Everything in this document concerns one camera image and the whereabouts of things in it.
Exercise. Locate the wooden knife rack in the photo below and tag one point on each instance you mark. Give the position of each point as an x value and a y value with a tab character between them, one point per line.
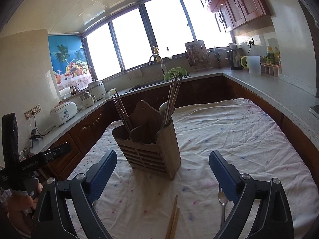
197	54

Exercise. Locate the steel spoon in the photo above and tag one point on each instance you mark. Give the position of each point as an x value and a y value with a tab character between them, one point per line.
162	109

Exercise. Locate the white plastic jug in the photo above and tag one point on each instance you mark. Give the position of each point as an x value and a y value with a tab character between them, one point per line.
252	63

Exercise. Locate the chopsticks in holder slot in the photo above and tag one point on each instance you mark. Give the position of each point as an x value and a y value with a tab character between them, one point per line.
172	96
121	109

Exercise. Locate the fruit beach poster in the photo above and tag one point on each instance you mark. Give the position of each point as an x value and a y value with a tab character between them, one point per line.
69	63

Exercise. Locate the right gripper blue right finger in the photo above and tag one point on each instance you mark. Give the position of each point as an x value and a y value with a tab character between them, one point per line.
227	176

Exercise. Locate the small white blender pot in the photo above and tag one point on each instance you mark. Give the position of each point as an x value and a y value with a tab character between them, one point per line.
88	99

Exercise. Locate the yellow dish soap bottle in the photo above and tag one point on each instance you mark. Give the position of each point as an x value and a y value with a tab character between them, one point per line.
156	53

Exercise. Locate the chopsticks in holder right slot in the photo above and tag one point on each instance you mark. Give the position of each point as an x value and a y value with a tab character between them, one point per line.
172	96

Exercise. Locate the light bamboo chopstick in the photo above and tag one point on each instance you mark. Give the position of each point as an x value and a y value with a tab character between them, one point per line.
172	216
174	225

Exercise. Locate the black electric kettle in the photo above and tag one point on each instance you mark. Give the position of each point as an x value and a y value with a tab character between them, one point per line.
233	57

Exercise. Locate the white rice cooker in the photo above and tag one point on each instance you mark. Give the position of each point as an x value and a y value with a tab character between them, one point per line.
63	112

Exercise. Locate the chopsticks in holder left slot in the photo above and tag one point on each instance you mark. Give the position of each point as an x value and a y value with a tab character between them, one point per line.
121	109

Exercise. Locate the green vegetable colander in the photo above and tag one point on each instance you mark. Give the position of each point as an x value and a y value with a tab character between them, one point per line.
175	73

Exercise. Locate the wall power socket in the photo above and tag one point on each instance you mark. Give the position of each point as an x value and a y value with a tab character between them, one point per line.
32	111

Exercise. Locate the upper wooden cabinets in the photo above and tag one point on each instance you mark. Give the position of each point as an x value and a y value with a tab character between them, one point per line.
230	14

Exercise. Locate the steel fork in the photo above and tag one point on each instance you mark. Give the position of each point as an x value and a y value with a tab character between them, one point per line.
223	201

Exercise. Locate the spice bottle rack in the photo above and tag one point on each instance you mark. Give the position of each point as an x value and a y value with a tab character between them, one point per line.
271	63

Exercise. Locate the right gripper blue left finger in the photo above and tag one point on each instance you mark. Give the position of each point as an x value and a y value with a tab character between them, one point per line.
98	176

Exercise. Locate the person's left hand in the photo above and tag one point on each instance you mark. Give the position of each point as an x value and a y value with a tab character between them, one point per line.
18	207

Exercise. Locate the wooden utensil holder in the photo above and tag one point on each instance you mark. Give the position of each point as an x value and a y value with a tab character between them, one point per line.
149	146

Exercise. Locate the chrome sink faucet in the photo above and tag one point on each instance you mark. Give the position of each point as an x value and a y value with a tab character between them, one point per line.
162	65

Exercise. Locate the white electric pot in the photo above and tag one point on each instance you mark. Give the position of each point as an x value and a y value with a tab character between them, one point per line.
97	89

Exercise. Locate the black gas stove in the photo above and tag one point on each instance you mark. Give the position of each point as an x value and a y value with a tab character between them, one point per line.
314	110

